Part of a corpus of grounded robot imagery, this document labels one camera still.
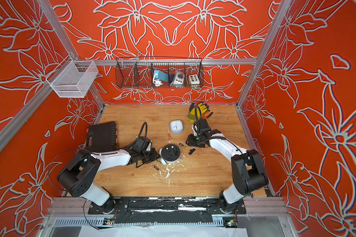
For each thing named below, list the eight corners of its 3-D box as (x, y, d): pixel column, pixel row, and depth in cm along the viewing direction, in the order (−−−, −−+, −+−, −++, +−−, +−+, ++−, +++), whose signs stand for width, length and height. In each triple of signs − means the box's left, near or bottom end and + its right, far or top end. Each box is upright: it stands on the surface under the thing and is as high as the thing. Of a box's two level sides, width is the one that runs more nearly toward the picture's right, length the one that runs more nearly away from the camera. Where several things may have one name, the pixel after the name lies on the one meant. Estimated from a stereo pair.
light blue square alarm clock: (170, 133, 104) (170, 130, 101) (170, 122, 110) (170, 119, 107) (183, 133, 104) (183, 130, 101) (182, 122, 110) (183, 119, 107)
